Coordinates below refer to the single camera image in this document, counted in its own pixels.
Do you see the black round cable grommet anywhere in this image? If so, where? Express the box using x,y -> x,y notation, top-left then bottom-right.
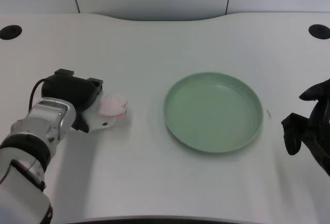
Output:
308,24 -> 330,40
0,25 -> 23,41

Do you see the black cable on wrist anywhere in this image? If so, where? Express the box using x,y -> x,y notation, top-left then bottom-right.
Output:
28,78 -> 54,110

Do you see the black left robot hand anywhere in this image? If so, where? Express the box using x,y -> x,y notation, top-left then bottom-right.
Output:
41,68 -> 104,133

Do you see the green round plate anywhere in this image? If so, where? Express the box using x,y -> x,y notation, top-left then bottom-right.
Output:
164,72 -> 264,153

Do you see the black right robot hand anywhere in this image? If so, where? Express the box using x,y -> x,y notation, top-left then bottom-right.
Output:
281,78 -> 330,177

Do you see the white plush rabbit doll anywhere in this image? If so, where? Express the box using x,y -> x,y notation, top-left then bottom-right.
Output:
82,91 -> 129,134

